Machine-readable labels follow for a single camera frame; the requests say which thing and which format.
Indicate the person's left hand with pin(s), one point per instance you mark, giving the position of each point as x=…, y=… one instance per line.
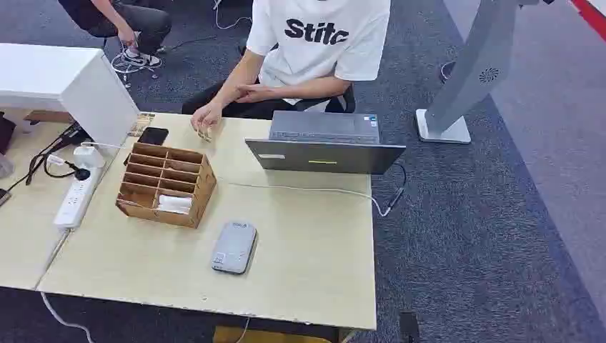
x=253, y=93

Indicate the person's right hand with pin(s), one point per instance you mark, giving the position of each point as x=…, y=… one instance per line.
x=206, y=115

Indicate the black smartphone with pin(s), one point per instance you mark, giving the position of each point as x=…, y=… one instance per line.
x=153, y=136

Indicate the patterned card stack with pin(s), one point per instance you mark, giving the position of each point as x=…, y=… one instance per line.
x=142, y=124

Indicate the person in white shirt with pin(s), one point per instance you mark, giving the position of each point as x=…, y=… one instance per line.
x=317, y=57

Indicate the wooden card box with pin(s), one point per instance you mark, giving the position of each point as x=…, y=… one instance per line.
x=194, y=199

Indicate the white stool base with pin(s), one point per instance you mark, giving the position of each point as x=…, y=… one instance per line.
x=135, y=66

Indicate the grey laptop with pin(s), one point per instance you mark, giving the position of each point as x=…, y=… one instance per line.
x=326, y=151

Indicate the white card stack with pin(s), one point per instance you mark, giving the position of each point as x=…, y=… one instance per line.
x=174, y=204

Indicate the white desk partition box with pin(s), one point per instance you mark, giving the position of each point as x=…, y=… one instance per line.
x=90, y=90

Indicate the white charger plug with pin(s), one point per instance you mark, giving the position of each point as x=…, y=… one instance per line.
x=89, y=156

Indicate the person in dark clothes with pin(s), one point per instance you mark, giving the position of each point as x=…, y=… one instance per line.
x=118, y=21

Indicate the grey power bank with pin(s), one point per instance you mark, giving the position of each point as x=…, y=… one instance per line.
x=234, y=247

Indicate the white power strip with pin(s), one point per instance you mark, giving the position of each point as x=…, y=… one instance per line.
x=75, y=201

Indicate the brown cardboard box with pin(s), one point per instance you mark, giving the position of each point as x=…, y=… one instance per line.
x=47, y=116

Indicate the dark bag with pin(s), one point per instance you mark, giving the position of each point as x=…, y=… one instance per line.
x=5, y=132

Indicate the grey floor stand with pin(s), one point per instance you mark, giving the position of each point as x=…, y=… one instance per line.
x=473, y=71

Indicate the yellow wooden box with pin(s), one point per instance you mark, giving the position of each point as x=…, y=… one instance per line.
x=265, y=336

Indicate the black floor box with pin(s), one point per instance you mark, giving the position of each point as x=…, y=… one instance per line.
x=409, y=326

